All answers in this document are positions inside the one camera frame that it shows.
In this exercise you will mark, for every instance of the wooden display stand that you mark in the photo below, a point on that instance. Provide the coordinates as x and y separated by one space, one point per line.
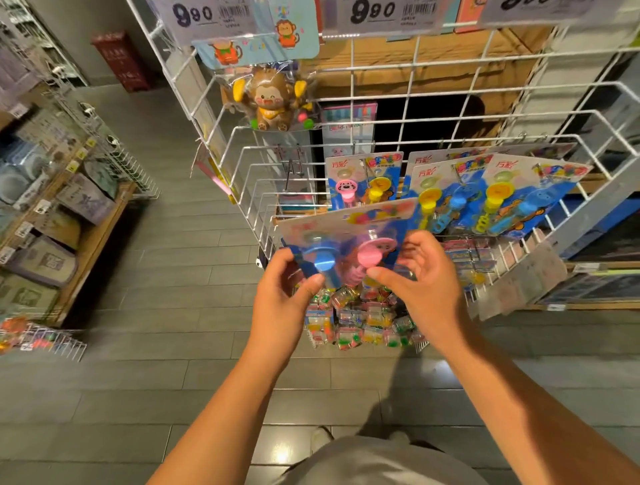
430 60

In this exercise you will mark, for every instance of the pile of small toy packets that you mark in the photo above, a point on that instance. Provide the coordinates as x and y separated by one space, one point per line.
345 320

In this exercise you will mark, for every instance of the blue and pink bubble wand card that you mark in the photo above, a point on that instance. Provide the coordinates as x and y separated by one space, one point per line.
345 235

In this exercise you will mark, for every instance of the person's left hand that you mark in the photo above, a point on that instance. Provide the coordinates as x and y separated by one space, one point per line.
280 315

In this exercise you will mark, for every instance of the clear plastic label holder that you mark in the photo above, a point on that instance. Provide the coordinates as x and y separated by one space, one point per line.
525 280

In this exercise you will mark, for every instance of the white price tag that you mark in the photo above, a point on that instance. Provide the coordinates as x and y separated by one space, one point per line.
200 15
540 8
380 12

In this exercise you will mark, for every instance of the wooden shelf with pouches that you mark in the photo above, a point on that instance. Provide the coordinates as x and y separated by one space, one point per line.
40 260

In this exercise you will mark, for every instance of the wooden shelf unit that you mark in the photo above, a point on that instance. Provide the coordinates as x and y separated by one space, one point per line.
600 302

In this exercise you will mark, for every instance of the person's grey clothing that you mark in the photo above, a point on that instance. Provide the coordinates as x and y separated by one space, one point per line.
380 468

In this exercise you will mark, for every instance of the pink hanging packet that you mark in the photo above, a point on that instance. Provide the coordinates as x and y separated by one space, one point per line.
215 175

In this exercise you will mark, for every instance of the person's left forearm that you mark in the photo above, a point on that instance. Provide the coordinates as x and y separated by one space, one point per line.
230 420

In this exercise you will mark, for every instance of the brown monkey toy packet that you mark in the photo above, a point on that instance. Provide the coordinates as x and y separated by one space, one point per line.
268 95

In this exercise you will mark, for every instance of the bubble wand cards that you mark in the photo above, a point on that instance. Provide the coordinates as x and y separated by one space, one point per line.
500 195

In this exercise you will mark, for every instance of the red floor cabinet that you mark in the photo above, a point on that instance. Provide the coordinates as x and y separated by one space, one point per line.
122 62

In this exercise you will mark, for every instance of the person's right hand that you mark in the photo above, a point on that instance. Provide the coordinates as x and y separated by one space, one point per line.
425 295

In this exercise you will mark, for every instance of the wooden goods shelf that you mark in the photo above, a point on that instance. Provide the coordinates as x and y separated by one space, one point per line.
95 250

